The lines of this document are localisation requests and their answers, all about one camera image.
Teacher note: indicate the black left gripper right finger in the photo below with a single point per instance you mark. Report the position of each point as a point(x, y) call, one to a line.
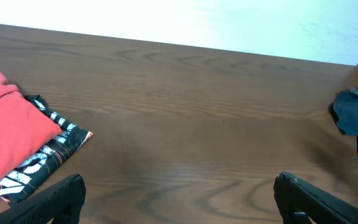
point(299, 201)

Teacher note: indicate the black printed folded garment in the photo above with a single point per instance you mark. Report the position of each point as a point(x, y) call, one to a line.
point(25, 179)

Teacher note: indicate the red printed t-shirt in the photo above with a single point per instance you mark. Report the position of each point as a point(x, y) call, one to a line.
point(23, 128)

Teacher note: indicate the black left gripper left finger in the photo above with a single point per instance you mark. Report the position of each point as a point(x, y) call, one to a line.
point(59, 203)

